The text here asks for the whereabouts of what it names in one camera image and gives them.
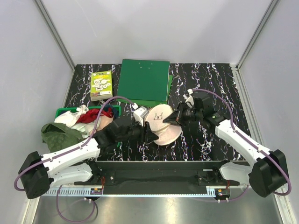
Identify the olive green garment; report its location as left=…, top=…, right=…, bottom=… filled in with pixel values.
left=41, top=122, right=84, bottom=153

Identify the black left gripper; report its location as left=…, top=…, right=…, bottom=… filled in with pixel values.
left=117, top=117, right=159, bottom=145

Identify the white mesh laundry bag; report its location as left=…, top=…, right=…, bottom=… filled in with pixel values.
left=145, top=104, right=182, bottom=146

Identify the white garment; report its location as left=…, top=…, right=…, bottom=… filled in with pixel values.
left=54, top=105, right=89, bottom=127

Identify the beige skin-tone garment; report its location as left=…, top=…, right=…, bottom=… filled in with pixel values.
left=96, top=116, right=114, bottom=131

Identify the green plastic laundry basket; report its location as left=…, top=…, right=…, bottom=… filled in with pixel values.
left=55, top=105, right=122, bottom=150

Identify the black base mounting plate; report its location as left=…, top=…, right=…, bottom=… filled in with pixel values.
left=75, top=161, right=239, bottom=196

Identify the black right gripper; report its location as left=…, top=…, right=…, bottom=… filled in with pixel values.
left=163, top=101, right=203, bottom=127

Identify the green binder folder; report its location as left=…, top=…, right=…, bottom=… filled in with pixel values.
left=117, top=59, right=170, bottom=101

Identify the dark blue garment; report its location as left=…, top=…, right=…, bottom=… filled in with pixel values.
left=101, top=105, right=119, bottom=119

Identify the thin green folder underneath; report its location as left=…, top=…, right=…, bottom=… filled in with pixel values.
left=116, top=75, right=174, bottom=108

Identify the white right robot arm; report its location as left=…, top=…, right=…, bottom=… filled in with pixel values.
left=163, top=89, right=292, bottom=197

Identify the red garment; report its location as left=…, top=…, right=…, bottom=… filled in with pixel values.
left=76, top=109, right=114, bottom=124

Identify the yellow-green book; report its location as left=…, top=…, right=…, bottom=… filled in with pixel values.
left=90, top=70, right=113, bottom=101

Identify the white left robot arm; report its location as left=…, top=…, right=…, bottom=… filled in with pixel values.
left=14, top=106, right=158, bottom=199

